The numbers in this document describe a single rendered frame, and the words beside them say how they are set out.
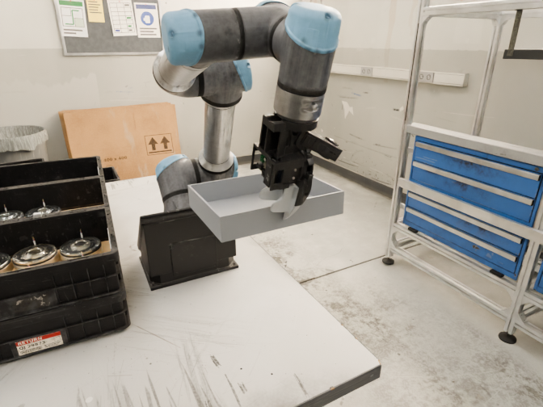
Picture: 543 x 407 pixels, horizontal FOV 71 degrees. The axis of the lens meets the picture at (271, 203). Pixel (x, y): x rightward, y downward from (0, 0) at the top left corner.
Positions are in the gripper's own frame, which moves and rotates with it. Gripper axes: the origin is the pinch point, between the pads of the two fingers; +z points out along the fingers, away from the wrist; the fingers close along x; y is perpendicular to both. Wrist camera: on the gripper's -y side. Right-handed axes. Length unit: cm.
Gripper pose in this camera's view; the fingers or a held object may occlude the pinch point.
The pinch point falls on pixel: (286, 210)
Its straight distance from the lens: 73.1
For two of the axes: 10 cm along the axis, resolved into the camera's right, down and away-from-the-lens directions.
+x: 5.1, 5.7, -6.5
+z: -1.4, 7.9, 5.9
